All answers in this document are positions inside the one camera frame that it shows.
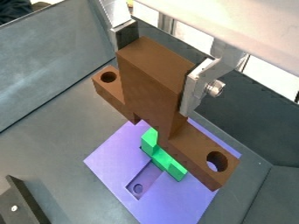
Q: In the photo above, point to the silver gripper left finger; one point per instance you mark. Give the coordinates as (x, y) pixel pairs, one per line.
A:
(121, 26)

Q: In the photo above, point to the brown T-shaped block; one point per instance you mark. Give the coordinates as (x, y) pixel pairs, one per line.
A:
(143, 88)

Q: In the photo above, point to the black angle bracket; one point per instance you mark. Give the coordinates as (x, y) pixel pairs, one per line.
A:
(19, 207)

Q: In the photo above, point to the purple base board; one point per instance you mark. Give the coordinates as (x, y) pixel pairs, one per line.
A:
(154, 197)

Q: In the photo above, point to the green U-shaped block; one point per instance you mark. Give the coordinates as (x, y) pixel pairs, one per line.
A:
(162, 159)

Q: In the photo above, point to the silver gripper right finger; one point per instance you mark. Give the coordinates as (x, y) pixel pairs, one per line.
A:
(202, 80)

